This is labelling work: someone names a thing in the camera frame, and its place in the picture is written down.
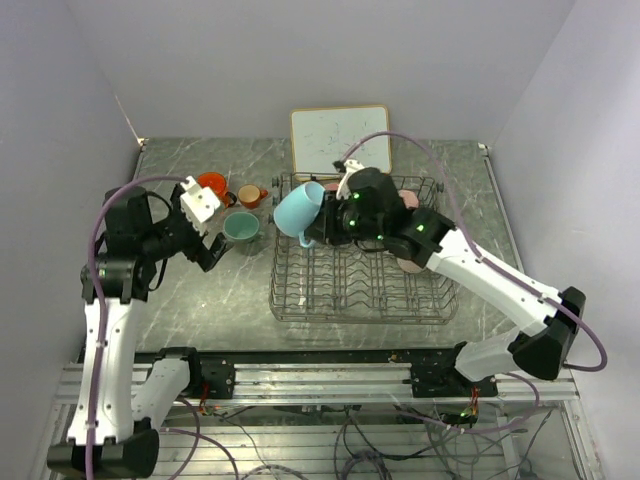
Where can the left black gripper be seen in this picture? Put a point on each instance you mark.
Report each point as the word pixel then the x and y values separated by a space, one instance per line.
pixel 196 241

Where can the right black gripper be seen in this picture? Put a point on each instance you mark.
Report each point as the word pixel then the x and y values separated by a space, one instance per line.
pixel 324 227

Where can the mint green cup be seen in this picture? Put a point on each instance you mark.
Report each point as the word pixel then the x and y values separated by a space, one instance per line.
pixel 241 227

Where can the light blue mug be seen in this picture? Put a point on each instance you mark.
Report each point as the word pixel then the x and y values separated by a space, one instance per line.
pixel 298 210

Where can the small orange cup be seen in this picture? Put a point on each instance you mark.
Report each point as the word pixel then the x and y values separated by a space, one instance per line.
pixel 250 196

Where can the large orange mug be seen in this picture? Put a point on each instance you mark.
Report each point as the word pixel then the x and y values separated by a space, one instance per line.
pixel 218 184

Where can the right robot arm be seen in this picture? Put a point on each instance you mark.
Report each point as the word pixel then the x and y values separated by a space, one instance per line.
pixel 368 207

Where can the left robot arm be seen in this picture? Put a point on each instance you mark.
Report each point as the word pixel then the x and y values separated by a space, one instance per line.
pixel 115 430

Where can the pink faceted mug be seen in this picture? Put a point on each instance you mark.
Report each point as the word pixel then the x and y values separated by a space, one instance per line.
pixel 410 199

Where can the pale pink gradient mug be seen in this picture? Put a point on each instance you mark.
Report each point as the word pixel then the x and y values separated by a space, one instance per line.
pixel 412 265

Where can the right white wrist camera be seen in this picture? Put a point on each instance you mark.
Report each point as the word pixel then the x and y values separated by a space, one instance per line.
pixel 347 168

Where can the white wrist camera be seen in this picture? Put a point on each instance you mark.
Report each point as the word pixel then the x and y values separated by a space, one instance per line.
pixel 199 204
pixel 347 168

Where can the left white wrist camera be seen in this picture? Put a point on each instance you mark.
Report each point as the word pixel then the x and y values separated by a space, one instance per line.
pixel 199 204

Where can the grey wire dish rack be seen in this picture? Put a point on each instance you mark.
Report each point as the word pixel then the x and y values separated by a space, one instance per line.
pixel 354 282

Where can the white whiteboard with wooden frame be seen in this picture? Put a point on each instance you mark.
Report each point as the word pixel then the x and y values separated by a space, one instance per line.
pixel 321 136

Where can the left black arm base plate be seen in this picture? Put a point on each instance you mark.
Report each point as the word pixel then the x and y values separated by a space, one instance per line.
pixel 211 376

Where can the aluminium frame rail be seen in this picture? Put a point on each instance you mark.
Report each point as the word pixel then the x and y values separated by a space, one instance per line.
pixel 298 384

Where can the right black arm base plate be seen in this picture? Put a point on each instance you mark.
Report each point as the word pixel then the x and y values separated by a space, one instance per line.
pixel 433 374

